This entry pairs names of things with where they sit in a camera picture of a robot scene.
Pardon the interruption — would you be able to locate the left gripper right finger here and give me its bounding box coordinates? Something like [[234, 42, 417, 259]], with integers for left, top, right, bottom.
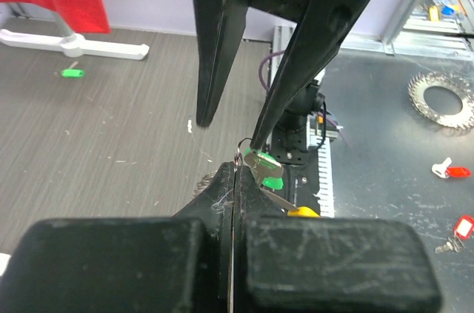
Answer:
[[233, 166, 443, 312]]

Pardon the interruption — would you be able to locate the metal keyring with yellow grip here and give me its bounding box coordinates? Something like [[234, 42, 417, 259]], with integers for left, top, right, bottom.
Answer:
[[192, 137, 321, 218]]

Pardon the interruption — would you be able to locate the spare toothed metal ring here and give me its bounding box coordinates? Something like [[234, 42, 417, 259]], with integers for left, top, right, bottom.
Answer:
[[407, 70, 474, 129]]

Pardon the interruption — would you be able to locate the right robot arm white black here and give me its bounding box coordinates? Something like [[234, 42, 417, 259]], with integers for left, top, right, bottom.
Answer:
[[193, 0, 370, 160]]

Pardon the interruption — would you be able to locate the white slotted cable duct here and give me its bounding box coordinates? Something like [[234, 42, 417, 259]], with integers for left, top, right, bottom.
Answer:
[[316, 139, 335, 218]]

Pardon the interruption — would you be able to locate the green key tag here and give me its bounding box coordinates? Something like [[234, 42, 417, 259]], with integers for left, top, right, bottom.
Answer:
[[243, 148, 284, 190], [61, 61, 85, 78]]

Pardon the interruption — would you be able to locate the red white key tag outside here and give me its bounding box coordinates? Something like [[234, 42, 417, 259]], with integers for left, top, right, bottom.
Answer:
[[435, 215, 473, 254]]

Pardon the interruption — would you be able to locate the silver white clothes rack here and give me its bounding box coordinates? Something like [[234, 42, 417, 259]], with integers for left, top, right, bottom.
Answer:
[[1, 11, 150, 61]]

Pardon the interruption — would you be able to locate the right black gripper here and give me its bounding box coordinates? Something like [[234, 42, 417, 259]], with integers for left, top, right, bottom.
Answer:
[[193, 0, 370, 149]]

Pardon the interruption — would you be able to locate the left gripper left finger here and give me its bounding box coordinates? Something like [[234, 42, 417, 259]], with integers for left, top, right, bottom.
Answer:
[[1, 163, 235, 312]]

